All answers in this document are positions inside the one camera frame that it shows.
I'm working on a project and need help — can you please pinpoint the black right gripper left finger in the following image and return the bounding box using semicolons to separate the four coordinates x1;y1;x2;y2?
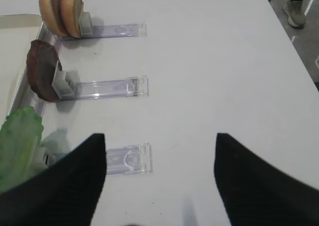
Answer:
0;133;107;226

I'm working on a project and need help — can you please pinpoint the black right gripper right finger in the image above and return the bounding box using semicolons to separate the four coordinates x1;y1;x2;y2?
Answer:
214;133;319;226

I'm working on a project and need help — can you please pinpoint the grey lettuce pusher block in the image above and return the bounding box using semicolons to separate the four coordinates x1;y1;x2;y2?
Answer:
31;147;57;170

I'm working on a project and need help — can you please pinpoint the upright green lettuce leaf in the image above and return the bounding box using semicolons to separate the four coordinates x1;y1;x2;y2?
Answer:
0;106;44;193

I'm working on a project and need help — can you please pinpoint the upright brown meat patty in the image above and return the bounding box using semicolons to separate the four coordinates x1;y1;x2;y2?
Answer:
26;39;62;102

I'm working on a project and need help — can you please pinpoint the grey patty pusher block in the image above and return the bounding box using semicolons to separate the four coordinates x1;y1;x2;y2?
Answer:
51;67;76;100

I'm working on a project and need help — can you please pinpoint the grey bun pusher block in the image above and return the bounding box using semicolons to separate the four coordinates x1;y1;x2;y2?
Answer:
78;11;93;36

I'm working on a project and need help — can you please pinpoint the grey sneaker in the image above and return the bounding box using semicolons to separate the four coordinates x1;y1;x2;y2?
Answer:
283;0;307;28

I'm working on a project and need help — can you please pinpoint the near bun half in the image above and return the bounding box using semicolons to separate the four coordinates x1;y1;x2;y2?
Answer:
60;0;83;38

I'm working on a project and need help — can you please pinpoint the bun half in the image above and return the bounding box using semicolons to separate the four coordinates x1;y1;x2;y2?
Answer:
39;0;69;37
60;0;83;38

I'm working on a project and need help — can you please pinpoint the far bun half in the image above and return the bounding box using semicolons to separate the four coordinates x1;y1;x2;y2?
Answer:
39;0;69;37

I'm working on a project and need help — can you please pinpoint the clear lettuce holder rail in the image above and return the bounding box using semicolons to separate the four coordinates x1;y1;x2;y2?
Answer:
106;143;153;176

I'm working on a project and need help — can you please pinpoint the clear patty holder rail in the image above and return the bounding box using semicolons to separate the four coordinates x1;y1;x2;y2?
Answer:
60;76;149;101

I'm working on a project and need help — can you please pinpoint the clear bun holder rail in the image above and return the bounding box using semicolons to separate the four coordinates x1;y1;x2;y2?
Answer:
43;23;148;40

